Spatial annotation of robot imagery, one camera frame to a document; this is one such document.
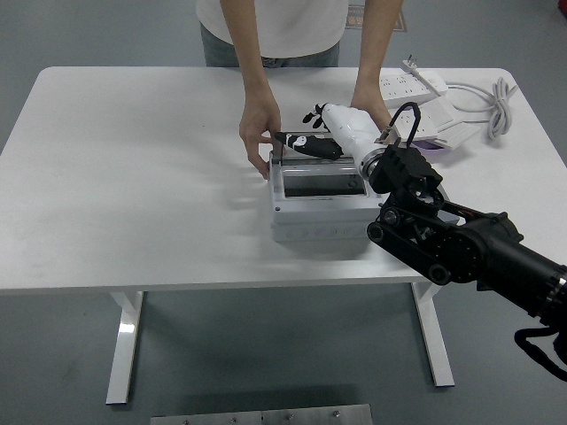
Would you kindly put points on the person's right hand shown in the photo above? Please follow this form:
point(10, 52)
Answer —
point(259, 119)

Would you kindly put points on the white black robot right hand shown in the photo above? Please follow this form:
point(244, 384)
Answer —
point(352, 128)

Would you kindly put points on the person's left hand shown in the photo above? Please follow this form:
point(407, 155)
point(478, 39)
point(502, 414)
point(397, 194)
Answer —
point(372, 104)

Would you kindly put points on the smoky transparent box lid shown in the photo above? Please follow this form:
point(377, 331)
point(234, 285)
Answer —
point(319, 160)

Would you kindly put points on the grey plastic junction box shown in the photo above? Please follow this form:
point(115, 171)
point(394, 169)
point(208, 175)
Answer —
point(319, 217)

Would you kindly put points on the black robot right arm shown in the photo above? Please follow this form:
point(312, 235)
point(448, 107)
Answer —
point(469, 248)

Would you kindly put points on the person's right forearm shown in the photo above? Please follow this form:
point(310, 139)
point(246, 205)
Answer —
point(248, 44)

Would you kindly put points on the person's left forearm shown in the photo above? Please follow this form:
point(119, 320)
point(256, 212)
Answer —
point(376, 44)

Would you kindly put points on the wide white power strip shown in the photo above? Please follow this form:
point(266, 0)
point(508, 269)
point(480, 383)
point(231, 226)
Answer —
point(412, 90)

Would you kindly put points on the white power plug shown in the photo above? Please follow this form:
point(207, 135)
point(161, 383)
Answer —
point(409, 64)

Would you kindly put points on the brown floor sign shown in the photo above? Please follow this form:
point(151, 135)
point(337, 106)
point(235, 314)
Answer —
point(354, 20)

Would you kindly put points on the person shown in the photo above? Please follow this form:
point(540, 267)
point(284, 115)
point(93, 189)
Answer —
point(288, 26)

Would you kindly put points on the white table leg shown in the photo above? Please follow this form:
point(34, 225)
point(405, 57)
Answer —
point(438, 345)
point(124, 345)

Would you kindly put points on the grey metal plate with screws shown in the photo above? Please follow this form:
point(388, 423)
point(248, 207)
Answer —
point(266, 416)

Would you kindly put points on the white wall socket panel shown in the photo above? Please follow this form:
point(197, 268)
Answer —
point(426, 127)

